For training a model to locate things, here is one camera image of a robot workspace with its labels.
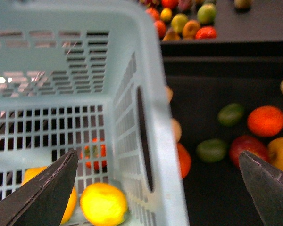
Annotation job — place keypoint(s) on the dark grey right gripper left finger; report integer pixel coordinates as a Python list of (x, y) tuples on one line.
[(42, 200)]

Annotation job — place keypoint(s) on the green lime upper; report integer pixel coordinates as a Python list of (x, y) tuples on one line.
[(231, 114)]

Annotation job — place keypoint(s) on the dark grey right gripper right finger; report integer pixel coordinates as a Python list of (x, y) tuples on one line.
[(264, 183)]

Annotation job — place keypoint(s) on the large orange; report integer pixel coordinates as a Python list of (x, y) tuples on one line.
[(184, 160)]

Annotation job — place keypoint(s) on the large yellow lemon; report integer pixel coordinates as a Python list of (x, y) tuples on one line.
[(103, 204)]

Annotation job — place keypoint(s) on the large light blue basket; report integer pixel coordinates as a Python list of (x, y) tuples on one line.
[(74, 70)]

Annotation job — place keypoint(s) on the green lime lower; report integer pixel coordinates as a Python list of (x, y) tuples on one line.
[(212, 150)]

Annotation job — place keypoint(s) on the far pink peach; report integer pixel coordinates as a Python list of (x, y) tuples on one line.
[(242, 4)]

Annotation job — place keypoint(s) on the white pear upper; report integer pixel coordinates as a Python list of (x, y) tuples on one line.
[(169, 93)]

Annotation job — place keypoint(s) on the red yellow apple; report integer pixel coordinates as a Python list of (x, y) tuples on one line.
[(247, 143)]

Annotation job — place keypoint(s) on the small orange mandarin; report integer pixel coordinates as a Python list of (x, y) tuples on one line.
[(265, 121)]

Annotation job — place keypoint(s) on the orange yellow fruit centre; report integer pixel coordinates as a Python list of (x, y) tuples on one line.
[(275, 152)]

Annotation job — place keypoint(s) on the green lime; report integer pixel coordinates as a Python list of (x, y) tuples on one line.
[(212, 150), (231, 114)]

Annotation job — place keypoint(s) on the white pear lower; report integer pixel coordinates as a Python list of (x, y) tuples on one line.
[(177, 129)]

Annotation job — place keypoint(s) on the black front shelf tray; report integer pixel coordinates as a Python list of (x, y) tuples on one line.
[(215, 192)]

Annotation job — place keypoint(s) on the black shelf tray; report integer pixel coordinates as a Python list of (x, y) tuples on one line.
[(257, 32), (215, 192)]

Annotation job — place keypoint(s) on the small yellow lemon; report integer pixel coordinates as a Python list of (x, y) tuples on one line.
[(72, 201)]

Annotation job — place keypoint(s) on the orange persimmon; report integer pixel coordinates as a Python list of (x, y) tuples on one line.
[(94, 155)]

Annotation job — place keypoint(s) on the black far shelf tray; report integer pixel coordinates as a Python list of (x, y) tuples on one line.
[(257, 32)]

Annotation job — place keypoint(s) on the far green apple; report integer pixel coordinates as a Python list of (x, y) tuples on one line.
[(206, 14)]

